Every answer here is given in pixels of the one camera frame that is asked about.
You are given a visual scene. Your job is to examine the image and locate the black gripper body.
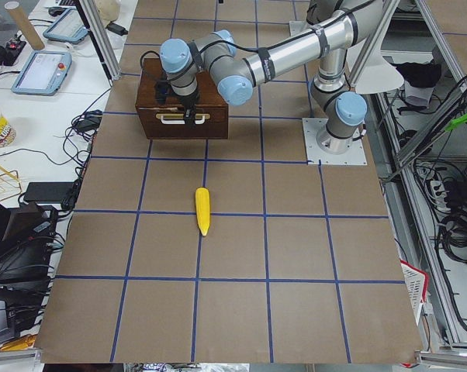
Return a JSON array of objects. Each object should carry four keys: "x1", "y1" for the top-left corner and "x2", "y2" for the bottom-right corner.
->
[{"x1": 154, "y1": 80, "x2": 199, "y2": 110}]

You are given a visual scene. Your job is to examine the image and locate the wooden drawer with white handle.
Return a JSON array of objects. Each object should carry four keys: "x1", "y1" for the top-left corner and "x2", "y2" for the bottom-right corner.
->
[{"x1": 138, "y1": 108, "x2": 229, "y2": 140}]

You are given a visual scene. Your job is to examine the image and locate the yellow corn cob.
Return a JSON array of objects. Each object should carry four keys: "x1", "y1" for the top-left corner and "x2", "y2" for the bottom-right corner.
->
[{"x1": 195, "y1": 188, "x2": 210, "y2": 236}]

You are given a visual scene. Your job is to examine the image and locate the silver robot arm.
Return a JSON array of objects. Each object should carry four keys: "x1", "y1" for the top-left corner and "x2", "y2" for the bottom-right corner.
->
[{"x1": 159, "y1": 1, "x2": 383, "y2": 154}]

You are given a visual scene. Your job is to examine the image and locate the dark wooden drawer box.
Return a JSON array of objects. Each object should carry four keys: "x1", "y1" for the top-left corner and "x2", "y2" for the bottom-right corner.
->
[{"x1": 135, "y1": 57, "x2": 230, "y2": 140}]

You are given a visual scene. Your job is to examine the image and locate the black power adapter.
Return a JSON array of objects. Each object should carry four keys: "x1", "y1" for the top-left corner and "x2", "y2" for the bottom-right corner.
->
[{"x1": 106, "y1": 22, "x2": 128, "y2": 36}]

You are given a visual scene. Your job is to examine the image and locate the beige cap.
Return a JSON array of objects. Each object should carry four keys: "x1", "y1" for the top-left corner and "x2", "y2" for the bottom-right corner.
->
[{"x1": 95, "y1": 0, "x2": 121, "y2": 27}]

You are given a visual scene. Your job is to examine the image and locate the far teach pendant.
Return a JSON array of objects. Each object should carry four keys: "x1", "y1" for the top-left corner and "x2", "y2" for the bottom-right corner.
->
[{"x1": 43, "y1": 9, "x2": 88, "y2": 44}]

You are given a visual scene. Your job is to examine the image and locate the teach pendant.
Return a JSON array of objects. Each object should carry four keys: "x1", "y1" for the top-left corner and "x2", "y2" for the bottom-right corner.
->
[
  {"x1": 11, "y1": 51, "x2": 72, "y2": 96},
  {"x1": 43, "y1": 9, "x2": 88, "y2": 44}
]

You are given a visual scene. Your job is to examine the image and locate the near teach pendant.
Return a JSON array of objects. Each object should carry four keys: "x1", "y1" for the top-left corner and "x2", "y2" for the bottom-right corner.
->
[{"x1": 11, "y1": 51, "x2": 72, "y2": 96}]

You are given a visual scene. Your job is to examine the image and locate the cardboard tube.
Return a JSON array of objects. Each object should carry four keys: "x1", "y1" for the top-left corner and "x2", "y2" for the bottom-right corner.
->
[{"x1": 4, "y1": 1, "x2": 45, "y2": 50}]

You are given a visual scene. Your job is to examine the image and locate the green clamp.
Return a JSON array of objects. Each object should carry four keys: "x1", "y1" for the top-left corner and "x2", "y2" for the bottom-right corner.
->
[{"x1": 445, "y1": 113, "x2": 467, "y2": 132}]

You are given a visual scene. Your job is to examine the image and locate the white red basket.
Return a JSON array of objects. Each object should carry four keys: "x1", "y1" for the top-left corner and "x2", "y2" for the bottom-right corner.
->
[{"x1": 400, "y1": 260, "x2": 429, "y2": 324}]

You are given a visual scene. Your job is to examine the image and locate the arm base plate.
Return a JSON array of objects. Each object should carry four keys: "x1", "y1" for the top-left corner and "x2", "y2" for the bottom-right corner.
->
[{"x1": 303, "y1": 118, "x2": 367, "y2": 166}]

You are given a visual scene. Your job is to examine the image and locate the gold wire rack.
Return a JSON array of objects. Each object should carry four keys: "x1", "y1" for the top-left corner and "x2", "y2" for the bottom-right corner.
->
[{"x1": 0, "y1": 165, "x2": 22, "y2": 202}]

